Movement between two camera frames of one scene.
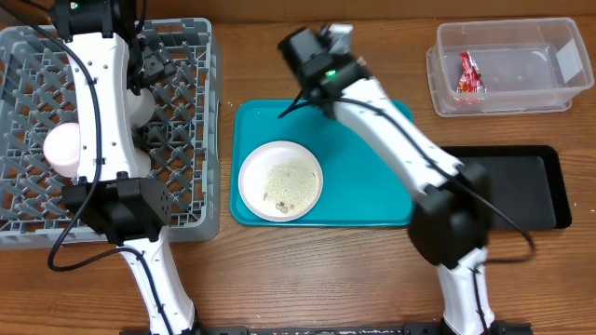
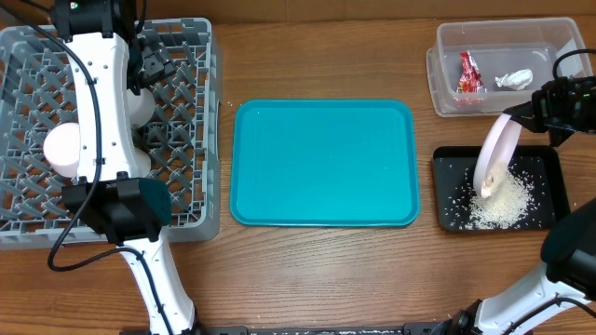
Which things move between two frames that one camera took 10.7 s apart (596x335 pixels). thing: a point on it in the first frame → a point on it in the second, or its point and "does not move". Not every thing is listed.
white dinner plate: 280,180 → 497,143
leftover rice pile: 291,186 → 507,206
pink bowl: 61,149 does not move
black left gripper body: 152,62 does not move
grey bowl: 141,108 does not move
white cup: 142,163 does not move
